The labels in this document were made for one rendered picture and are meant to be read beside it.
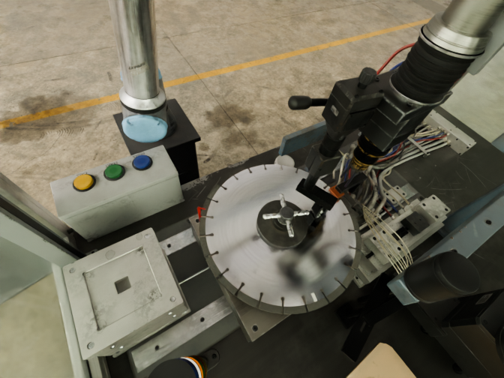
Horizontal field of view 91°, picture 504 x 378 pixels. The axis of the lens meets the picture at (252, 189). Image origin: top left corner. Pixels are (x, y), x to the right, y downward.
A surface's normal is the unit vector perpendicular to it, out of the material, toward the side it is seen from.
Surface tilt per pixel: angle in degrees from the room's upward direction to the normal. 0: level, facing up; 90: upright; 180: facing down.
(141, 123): 97
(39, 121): 0
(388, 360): 0
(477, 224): 0
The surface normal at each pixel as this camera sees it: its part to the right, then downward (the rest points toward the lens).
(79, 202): 0.11, -0.54
